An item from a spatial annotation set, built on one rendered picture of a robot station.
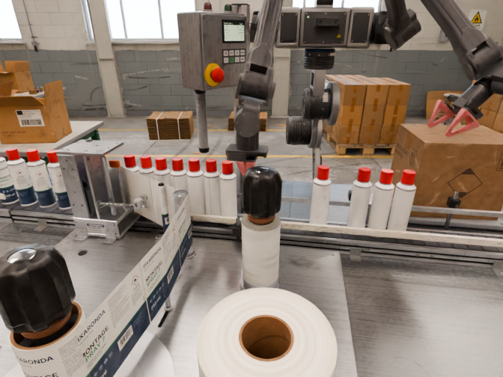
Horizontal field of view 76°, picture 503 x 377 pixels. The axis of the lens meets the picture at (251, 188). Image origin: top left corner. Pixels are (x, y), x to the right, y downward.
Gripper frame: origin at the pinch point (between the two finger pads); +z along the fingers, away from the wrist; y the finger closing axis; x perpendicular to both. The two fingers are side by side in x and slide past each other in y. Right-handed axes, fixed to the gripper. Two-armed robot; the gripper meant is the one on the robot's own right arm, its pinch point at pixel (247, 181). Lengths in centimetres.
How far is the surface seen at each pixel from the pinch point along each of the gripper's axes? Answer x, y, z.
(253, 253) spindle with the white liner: -21.4, 4.9, 7.7
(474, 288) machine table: -4, 60, 24
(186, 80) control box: 13.0, -19.7, -23.9
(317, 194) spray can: 8.1, 19.3, 6.0
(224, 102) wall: 545, -131, 61
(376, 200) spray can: 8.2, 35.8, 6.3
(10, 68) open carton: 314, -360, -6
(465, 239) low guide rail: 6, 60, 15
